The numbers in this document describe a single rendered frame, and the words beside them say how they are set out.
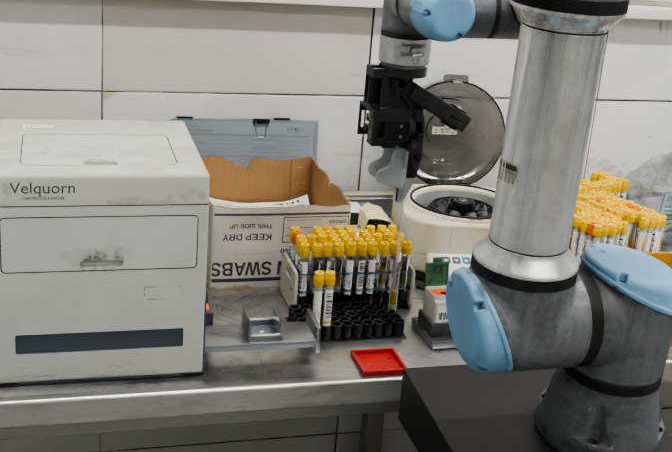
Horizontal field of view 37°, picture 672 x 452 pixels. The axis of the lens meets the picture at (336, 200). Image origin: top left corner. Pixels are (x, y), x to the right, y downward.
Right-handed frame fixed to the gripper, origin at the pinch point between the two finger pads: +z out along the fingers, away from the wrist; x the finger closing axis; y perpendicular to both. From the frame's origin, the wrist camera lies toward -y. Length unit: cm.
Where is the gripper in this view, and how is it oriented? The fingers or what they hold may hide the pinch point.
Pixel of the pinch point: (403, 194)
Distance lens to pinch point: 154.1
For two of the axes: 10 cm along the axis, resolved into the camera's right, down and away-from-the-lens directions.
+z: -0.8, 9.5, 3.1
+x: 2.7, 3.2, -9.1
